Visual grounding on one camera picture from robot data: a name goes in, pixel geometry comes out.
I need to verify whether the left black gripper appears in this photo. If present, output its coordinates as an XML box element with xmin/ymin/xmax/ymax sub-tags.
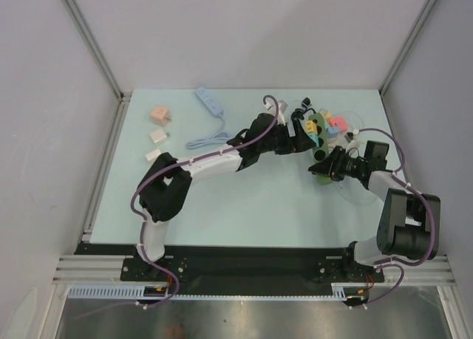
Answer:
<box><xmin>258</xmin><ymin>118</ymin><xmax>315</xmax><ymax>156</ymax></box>

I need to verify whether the green power strip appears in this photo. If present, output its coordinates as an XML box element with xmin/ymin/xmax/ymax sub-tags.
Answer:
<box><xmin>308</xmin><ymin>113</ymin><xmax>330</xmax><ymax>163</ymax></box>

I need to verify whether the teal plug adapter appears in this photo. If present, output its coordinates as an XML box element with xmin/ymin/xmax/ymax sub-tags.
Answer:
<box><xmin>307</xmin><ymin>132</ymin><xmax>319</xmax><ymax>145</ymax></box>

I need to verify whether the yellow plug adapter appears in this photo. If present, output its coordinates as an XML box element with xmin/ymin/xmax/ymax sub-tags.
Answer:
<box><xmin>305</xmin><ymin>120</ymin><xmax>318</xmax><ymax>134</ymax></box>

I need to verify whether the white Honor charger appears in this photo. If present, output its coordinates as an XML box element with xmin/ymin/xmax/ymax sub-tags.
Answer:
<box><xmin>149</xmin><ymin>129</ymin><xmax>170</xmax><ymax>145</ymax></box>

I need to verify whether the pink deer cube socket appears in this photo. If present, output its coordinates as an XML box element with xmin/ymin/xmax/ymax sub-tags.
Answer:
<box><xmin>150</xmin><ymin>106</ymin><xmax>172</xmax><ymax>127</ymax></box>

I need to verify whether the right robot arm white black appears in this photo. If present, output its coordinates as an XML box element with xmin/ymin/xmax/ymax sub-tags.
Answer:
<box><xmin>308</xmin><ymin>141</ymin><xmax>440</xmax><ymax>281</ymax></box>

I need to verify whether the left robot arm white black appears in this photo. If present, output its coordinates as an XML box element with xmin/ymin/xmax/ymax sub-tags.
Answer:
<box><xmin>131</xmin><ymin>113</ymin><xmax>318</xmax><ymax>280</ymax></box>

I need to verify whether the light blue cube charger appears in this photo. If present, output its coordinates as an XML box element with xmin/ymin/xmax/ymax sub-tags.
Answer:
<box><xmin>327</xmin><ymin>126</ymin><xmax>340</xmax><ymax>139</ymax></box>

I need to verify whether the red pink cube charger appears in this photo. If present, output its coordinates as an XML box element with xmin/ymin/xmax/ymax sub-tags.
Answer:
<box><xmin>329</xmin><ymin>116</ymin><xmax>349</xmax><ymax>132</ymax></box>

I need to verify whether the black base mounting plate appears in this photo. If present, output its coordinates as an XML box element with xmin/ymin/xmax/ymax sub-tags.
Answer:
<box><xmin>75</xmin><ymin>243</ymin><xmax>387</xmax><ymax>291</ymax></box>

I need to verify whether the black power cable with plug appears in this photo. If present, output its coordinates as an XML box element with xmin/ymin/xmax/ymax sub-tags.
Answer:
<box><xmin>290</xmin><ymin>96</ymin><xmax>315</xmax><ymax>122</ymax></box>

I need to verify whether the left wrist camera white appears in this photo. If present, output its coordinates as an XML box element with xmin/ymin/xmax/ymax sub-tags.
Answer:
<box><xmin>268</xmin><ymin>100</ymin><xmax>287</xmax><ymax>125</ymax></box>

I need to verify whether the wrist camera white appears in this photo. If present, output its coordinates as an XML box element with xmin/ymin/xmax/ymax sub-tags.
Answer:
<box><xmin>268</xmin><ymin>100</ymin><xmax>287</xmax><ymax>125</ymax></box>
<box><xmin>344</xmin><ymin>129</ymin><xmax>367</xmax><ymax>150</ymax></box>

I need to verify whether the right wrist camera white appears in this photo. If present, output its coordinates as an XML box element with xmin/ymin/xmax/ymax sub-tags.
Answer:
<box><xmin>344</xmin><ymin>129</ymin><xmax>367</xmax><ymax>150</ymax></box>

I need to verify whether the grey cable duct rail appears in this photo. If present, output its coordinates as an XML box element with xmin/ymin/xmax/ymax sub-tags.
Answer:
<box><xmin>67</xmin><ymin>282</ymin><xmax>367</xmax><ymax>303</ymax></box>

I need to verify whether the left aluminium frame post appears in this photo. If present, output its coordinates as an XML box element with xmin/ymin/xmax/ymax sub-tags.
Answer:
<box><xmin>53</xmin><ymin>0</ymin><xmax>132</xmax><ymax>103</ymax></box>

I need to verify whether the aluminium frame post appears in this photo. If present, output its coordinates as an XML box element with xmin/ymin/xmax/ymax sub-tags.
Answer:
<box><xmin>53</xmin><ymin>0</ymin><xmax>132</xmax><ymax>103</ymax></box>
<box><xmin>378</xmin><ymin>0</ymin><xmax>440</xmax><ymax>98</ymax></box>

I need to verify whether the right aluminium frame post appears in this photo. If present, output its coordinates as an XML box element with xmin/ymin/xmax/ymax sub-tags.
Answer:
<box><xmin>378</xmin><ymin>0</ymin><xmax>440</xmax><ymax>98</ymax></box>

